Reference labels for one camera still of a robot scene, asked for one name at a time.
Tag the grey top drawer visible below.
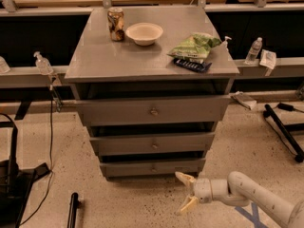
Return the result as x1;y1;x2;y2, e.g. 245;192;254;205
76;95;230;126

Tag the dark blue snack bar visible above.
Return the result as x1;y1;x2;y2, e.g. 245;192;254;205
173;58;212;73

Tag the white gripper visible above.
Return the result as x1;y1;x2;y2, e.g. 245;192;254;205
175;172;212;216

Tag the folded cloth on ledge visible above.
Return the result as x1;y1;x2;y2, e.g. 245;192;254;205
232;91;257;110

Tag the black stand base left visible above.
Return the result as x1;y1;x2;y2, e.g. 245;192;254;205
0;113;50;228

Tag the black stand leg right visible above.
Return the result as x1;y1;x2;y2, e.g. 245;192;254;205
263;104;304;162

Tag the sanitizer pump bottle left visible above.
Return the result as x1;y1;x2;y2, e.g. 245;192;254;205
33;51;53;75

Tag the grey drawer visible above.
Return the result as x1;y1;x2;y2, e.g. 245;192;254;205
90;132;215;156
76;95;230;126
100;158;205;178

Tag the white wipe packet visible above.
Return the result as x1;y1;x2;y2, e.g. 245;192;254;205
259;49;276;69

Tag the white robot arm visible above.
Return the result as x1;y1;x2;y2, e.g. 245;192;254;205
175;171;304;228

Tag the white paper bowl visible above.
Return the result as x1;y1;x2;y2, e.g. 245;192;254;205
125;23;163;47

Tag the sanitizer pump bottle behind cabinet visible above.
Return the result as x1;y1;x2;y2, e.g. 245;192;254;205
221;36;232;51

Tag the clear bottle far left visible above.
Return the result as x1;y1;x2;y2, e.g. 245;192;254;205
0;56;10;74

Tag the grey bottom drawer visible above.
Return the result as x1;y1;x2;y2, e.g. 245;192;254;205
100;158;205;178

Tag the patterned drink can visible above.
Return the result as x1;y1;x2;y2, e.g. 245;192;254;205
107;7;124;42

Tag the grey middle drawer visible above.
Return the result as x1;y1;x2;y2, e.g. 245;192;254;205
90;132;215;156

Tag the black hanging cable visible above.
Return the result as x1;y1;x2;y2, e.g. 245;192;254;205
18;85;57;227

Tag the green chip bag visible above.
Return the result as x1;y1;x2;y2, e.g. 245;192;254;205
167;32;221;64

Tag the black bar on floor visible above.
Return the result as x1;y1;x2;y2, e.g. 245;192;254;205
67;192;80;228

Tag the clear water bottle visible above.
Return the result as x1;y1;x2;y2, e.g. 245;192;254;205
244;37;262;65

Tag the black power adapter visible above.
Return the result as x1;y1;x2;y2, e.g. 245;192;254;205
277;103;295;111

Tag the grey drawer cabinet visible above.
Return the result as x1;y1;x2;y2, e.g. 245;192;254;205
64;5;240;181

